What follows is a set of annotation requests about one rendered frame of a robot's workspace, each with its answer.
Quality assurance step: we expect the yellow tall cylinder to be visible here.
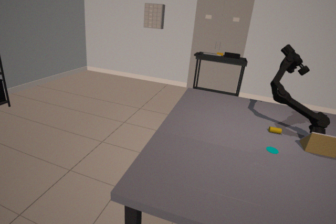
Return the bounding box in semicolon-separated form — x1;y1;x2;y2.
269;127;282;134

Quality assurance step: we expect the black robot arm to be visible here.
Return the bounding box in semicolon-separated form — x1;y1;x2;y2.
270;45;330;134

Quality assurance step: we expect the cyan circle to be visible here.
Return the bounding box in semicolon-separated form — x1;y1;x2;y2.
266;147;279;154

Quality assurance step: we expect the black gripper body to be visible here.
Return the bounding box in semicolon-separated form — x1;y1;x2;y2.
293;59;310;76

